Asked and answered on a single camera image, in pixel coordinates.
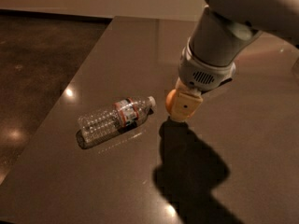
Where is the clear crumpled water bottle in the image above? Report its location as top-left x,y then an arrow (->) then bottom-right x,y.
78,96 -> 156,147

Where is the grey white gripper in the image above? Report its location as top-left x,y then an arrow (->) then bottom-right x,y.
169,42 -> 235,122

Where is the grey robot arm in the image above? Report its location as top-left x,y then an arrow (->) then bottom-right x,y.
165,0 -> 299,122

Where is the orange fruit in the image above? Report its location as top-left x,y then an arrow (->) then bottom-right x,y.
165,90 -> 177,114

